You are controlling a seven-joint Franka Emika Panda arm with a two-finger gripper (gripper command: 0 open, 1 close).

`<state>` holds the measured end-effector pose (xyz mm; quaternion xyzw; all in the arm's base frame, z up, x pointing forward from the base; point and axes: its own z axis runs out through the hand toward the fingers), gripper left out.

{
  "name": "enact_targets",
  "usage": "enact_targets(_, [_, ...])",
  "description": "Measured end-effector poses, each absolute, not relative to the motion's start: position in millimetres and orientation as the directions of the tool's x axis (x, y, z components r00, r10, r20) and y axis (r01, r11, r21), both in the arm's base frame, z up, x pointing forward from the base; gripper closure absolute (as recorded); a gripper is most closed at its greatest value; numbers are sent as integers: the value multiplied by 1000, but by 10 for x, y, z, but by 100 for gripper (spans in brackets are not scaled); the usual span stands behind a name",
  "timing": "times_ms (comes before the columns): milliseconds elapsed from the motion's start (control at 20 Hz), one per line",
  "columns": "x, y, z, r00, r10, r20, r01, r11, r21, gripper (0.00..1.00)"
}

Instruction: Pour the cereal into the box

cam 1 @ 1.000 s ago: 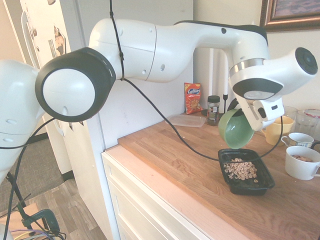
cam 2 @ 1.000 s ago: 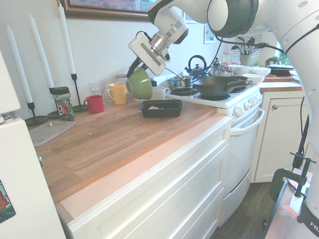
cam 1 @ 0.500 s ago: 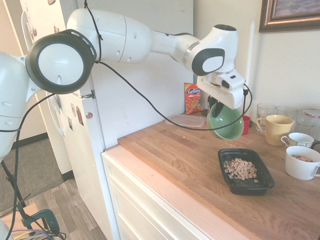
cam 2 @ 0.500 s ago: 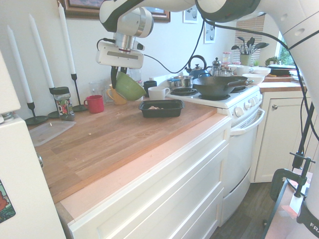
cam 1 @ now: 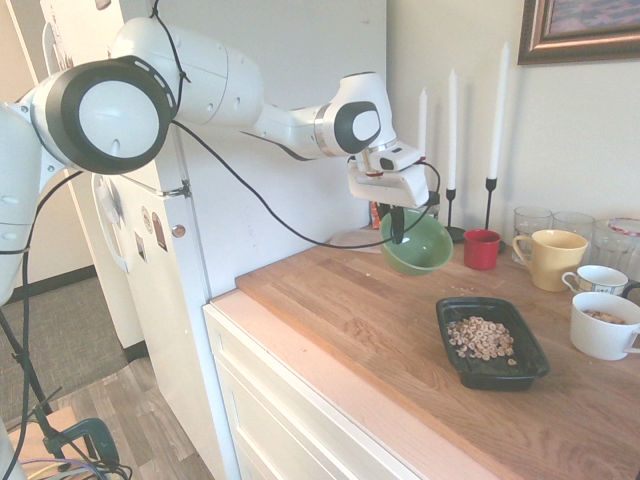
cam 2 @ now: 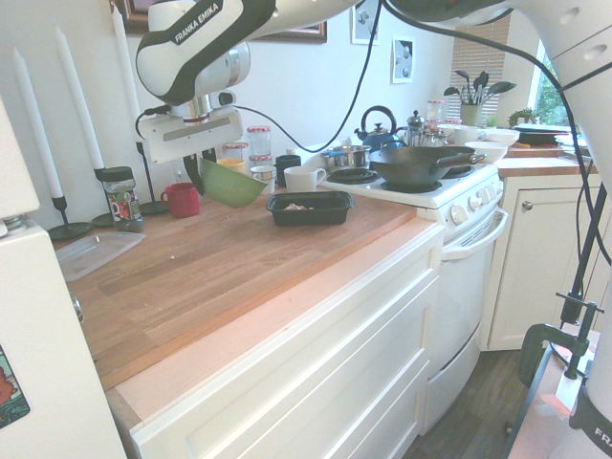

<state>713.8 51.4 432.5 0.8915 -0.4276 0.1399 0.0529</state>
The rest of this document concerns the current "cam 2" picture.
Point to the black candle holder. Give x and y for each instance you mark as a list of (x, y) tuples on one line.
[(67, 232), (149, 196), (101, 220)]

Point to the wide white cup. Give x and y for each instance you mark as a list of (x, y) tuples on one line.
[(303, 181)]

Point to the black camera stand pole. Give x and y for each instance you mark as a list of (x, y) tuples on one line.
[(584, 258)]

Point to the clear plastic container lid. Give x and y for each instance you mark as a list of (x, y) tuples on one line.
[(95, 251)]

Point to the clear plastic box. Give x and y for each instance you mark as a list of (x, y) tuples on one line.
[(569, 146)]

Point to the glass french press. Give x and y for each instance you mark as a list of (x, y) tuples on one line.
[(416, 131)]

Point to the black mug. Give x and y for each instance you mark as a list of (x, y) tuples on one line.
[(287, 165)]

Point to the robot mounting table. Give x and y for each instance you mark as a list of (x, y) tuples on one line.
[(540, 430)]

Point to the white ceramic mug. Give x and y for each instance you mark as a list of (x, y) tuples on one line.
[(466, 136)]

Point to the black round pan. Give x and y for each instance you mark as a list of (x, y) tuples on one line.
[(545, 136)]

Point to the window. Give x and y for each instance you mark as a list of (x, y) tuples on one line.
[(550, 102)]

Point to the white ceramic bowl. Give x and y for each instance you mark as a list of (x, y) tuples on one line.
[(485, 152), (502, 136)]

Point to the white stove knob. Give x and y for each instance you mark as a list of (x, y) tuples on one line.
[(474, 203), (492, 190), (457, 215), (484, 196)]

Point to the red mug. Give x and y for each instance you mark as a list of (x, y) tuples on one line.
[(184, 201)]

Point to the clear glass mug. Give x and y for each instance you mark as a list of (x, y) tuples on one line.
[(178, 174)]

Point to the black plastic food container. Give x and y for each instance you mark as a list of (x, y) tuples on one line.
[(311, 217)]

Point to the white drawer cabinet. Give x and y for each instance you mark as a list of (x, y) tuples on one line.
[(296, 363)]

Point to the brown cereal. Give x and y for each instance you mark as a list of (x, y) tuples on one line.
[(297, 207)]

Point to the tall white candle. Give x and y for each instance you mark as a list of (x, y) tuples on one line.
[(125, 62), (79, 95), (38, 124)]

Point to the green ceramic bowl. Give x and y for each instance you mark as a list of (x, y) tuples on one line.
[(232, 189)]

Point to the metal cabinet knob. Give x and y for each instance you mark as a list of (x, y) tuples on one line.
[(527, 206)]

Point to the small green plant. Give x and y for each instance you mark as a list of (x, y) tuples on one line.
[(520, 116)]

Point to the white cabinet door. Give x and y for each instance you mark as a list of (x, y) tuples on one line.
[(540, 268)]

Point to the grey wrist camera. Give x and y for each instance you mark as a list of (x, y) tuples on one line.
[(226, 98)]

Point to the dark green C-clamp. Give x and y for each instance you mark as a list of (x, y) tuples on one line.
[(531, 354)]

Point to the colourful fridge magnet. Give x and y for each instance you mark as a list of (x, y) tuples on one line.
[(12, 392)]

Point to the small white wall picture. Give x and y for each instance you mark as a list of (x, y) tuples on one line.
[(403, 59), (365, 26)]

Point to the black wok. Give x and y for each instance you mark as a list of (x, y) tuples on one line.
[(411, 167)]

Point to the wooden window blind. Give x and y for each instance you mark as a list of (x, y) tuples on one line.
[(478, 62)]

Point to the glass jar red checkered lid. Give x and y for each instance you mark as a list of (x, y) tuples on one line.
[(260, 159), (235, 149), (258, 141), (435, 112)]

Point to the white striped mug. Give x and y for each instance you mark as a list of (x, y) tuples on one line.
[(265, 181)]

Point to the spice jar with black lid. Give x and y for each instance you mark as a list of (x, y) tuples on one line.
[(122, 201)]

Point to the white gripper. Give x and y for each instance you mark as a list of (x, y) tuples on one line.
[(191, 136)]

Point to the stainless steel pot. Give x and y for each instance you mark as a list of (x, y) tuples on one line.
[(349, 159)]

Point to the white refrigerator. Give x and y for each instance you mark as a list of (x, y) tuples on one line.
[(43, 344)]

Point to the black stove burner coil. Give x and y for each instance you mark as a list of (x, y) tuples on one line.
[(354, 176)]

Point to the black kitchen utensil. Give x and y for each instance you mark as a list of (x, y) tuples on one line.
[(502, 87), (462, 75), (481, 79), (450, 90)]

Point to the white kitchen stove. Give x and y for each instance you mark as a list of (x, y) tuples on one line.
[(459, 311)]

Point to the green utensil crock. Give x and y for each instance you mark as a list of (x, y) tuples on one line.
[(471, 115)]

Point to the yellow mug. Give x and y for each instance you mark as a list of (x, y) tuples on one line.
[(234, 165)]

